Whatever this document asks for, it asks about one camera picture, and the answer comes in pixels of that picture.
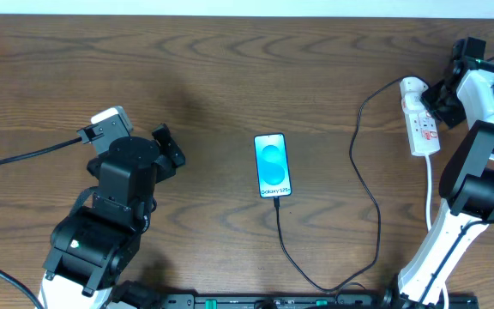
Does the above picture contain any black charging cable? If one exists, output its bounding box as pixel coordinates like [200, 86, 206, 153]
[272, 75, 433, 294]

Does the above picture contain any blue Galaxy smartphone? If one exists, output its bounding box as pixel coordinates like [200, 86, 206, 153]
[254, 133, 292, 198]

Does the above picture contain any white USB charger plug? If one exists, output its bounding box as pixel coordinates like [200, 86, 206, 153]
[400, 76, 428, 97]

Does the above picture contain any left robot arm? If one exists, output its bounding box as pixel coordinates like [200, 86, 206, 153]
[39, 124, 185, 308]

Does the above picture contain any white power strip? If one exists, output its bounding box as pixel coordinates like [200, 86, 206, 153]
[401, 92, 440, 157]

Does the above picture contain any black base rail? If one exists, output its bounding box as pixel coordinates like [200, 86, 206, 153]
[113, 281, 479, 309]

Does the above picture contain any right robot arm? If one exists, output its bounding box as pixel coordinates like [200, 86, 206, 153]
[389, 37, 494, 308]

